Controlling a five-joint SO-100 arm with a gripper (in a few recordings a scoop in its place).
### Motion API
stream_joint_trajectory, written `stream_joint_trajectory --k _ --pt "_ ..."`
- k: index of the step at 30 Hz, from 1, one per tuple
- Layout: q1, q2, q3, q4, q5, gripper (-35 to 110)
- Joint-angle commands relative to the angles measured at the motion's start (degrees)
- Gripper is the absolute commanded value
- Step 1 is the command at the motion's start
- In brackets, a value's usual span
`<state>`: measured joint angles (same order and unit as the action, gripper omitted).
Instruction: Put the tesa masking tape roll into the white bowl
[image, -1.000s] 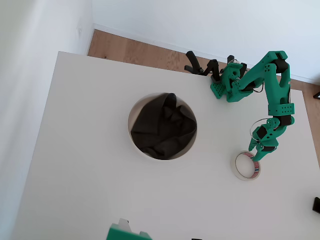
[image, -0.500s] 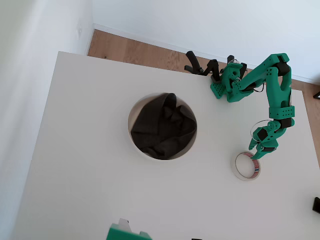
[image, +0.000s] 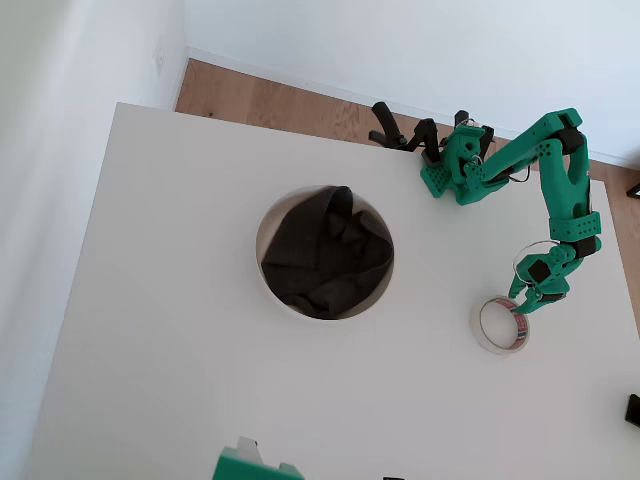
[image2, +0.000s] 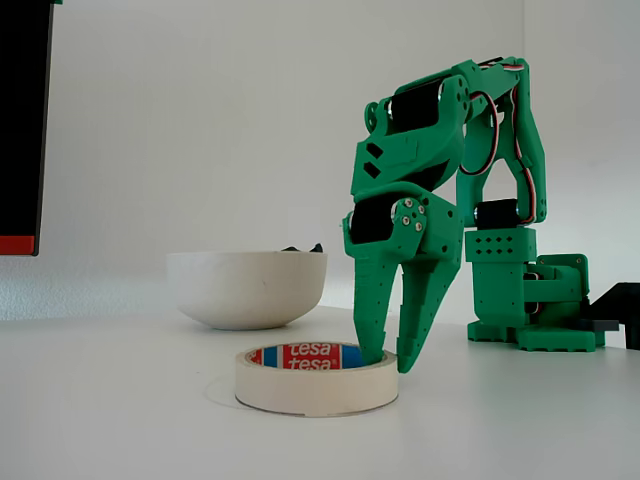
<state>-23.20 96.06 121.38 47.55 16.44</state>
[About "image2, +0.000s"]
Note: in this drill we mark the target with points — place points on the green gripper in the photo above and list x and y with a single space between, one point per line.
387 240

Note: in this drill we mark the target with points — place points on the beige masking tape roll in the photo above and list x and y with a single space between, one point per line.
310 390

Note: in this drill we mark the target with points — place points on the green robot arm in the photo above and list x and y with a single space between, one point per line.
500 280

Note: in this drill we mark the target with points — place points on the black crumpled cloth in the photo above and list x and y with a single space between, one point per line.
316 248

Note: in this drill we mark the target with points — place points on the white round bowl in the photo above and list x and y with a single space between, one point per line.
245 290

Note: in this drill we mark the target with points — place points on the black table clamp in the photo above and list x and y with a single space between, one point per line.
620 300

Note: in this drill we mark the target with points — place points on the black monitor with red strip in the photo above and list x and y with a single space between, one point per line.
22 125

